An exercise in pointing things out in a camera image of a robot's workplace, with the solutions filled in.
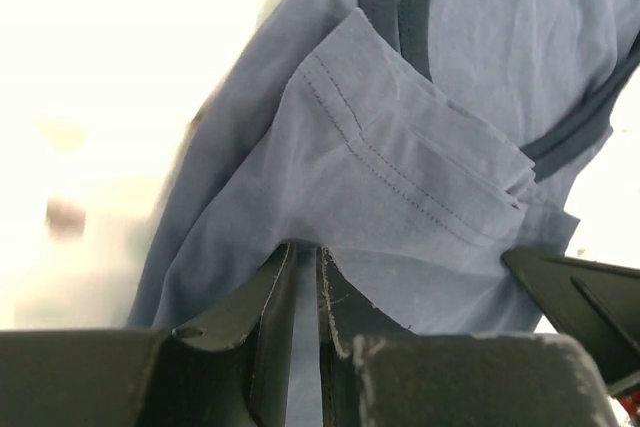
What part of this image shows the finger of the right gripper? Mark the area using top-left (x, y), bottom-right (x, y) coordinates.
top-left (501, 247), bottom-right (639, 397)

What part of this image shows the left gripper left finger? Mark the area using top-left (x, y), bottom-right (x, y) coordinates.
top-left (1, 244), bottom-right (296, 427)

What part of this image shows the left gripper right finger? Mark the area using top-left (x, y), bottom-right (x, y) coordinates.
top-left (316, 248), bottom-right (617, 426)

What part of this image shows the blue tank top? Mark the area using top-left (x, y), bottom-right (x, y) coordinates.
top-left (128, 0), bottom-right (639, 426)

